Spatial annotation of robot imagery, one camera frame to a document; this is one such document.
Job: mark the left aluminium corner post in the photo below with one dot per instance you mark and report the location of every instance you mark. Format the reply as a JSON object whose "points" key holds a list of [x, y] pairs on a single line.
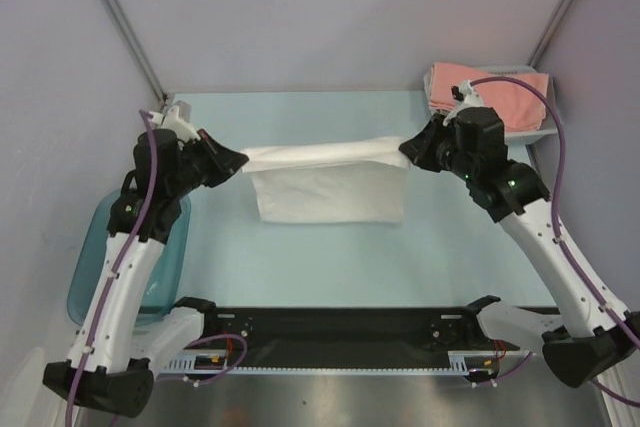
{"points": [[122, 24]]}

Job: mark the white towel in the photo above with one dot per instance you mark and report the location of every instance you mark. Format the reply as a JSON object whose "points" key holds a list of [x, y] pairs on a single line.
{"points": [[352, 182]]}

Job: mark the aluminium corner post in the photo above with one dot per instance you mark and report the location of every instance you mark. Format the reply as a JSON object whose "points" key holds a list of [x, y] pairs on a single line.
{"points": [[551, 29], [122, 24]]}

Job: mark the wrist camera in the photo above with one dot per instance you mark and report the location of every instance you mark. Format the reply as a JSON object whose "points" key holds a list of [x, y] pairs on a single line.
{"points": [[175, 118], [465, 96]]}

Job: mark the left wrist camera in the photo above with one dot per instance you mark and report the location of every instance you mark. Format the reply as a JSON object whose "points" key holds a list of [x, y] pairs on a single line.
{"points": [[175, 118]]}

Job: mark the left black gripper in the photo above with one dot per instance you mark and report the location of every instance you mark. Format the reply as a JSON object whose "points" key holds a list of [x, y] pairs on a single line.
{"points": [[224, 161]]}

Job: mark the teal plastic tray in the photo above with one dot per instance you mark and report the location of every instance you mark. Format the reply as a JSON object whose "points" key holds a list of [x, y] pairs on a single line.
{"points": [[161, 289]]}

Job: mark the right aluminium corner post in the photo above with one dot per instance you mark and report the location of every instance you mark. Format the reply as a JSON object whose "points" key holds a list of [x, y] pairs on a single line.
{"points": [[551, 29]]}

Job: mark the pink striped towel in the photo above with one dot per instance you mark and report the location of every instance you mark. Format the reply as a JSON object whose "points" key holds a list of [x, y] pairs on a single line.
{"points": [[519, 109]]}

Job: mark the white perforated plastic basket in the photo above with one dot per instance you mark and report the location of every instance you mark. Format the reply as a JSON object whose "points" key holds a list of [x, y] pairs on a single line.
{"points": [[544, 84]]}

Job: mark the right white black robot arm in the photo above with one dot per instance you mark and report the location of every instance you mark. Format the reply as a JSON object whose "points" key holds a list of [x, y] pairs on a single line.
{"points": [[593, 330]]}

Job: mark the slotted cable duct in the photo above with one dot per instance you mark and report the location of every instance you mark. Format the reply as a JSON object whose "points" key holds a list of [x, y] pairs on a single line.
{"points": [[205, 365]]}

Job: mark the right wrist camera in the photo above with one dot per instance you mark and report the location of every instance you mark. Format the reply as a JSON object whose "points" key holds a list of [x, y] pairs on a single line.
{"points": [[465, 96]]}

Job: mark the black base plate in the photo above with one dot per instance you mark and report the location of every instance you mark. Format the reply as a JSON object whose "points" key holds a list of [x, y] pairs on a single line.
{"points": [[349, 331]]}

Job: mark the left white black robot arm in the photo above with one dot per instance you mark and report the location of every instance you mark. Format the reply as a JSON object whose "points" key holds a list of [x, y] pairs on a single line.
{"points": [[102, 370]]}

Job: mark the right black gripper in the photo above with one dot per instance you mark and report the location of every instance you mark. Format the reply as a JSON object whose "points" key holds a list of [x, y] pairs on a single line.
{"points": [[427, 145]]}

